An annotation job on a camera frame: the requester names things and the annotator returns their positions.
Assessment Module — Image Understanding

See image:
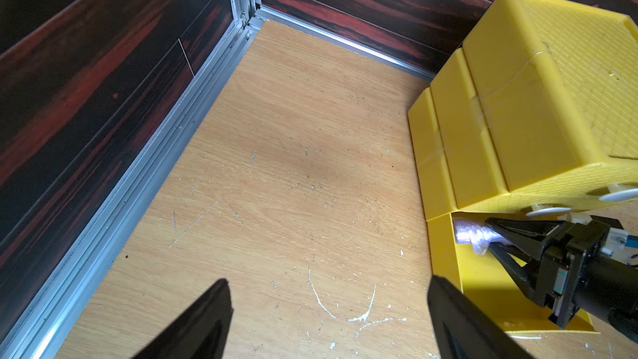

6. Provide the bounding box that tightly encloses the yellow bottom drawer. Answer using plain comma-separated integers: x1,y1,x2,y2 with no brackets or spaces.
426,211,599,334

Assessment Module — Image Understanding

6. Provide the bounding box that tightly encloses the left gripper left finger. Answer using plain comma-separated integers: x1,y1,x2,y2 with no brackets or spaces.
136,279,234,358

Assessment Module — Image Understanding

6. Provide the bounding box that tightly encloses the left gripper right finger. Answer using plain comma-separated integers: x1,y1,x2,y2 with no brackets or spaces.
427,276,531,358

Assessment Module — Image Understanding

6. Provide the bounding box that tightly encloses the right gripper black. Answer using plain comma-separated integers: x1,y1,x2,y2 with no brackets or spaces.
485,216,623,328

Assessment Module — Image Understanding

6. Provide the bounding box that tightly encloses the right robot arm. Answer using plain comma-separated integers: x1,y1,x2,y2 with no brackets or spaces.
485,216,637,342

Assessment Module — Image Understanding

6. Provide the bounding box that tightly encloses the purple roll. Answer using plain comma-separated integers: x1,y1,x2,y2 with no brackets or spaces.
453,218,511,256

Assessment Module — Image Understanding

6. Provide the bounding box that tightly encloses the yellow drawer cabinet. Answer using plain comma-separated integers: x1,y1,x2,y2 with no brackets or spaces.
408,0,637,220

